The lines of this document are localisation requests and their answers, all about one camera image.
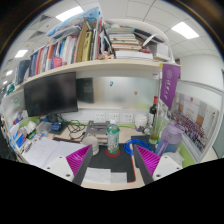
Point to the dark wine bottle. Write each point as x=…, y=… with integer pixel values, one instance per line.
x=153, y=111

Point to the tall clear glass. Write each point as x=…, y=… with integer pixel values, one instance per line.
x=156, y=131

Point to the written white paper sheet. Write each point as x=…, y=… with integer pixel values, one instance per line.
x=38, y=151

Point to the purple hanging banner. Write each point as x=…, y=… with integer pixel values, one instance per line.
x=169, y=85

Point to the small blue device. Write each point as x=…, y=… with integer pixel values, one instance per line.
x=56, y=126

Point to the black computer monitor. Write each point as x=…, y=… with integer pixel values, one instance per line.
x=50, y=95

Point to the clear plastic box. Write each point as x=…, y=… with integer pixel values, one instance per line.
x=43, y=127

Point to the white wall socket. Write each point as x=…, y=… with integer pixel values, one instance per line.
x=114, y=117
x=99, y=117
x=127, y=117

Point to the black desk mat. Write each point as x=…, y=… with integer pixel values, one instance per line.
x=113, y=165

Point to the flat round red coaster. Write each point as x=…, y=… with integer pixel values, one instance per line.
x=113, y=155

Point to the small white paper sheet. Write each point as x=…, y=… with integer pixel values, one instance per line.
x=96, y=176

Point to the group photo poster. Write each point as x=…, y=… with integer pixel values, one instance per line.
x=195, y=120

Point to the dark wall panel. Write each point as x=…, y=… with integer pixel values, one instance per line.
x=85, y=90

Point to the large white paper sheet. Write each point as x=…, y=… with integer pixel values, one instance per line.
x=66, y=151

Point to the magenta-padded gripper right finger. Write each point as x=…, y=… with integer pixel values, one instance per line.
x=148, y=160

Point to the white ceramic jar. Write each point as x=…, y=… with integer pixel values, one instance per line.
x=141, y=121

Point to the grey metal laptop stand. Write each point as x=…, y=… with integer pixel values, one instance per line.
x=96, y=128

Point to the white shelf with books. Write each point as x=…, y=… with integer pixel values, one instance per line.
x=100, y=63

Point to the green-labelled clear drink bottle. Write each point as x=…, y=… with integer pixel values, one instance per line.
x=113, y=138

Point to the ceiling lights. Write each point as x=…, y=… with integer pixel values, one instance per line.
x=69, y=13

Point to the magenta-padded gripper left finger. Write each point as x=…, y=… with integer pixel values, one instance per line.
x=80, y=160

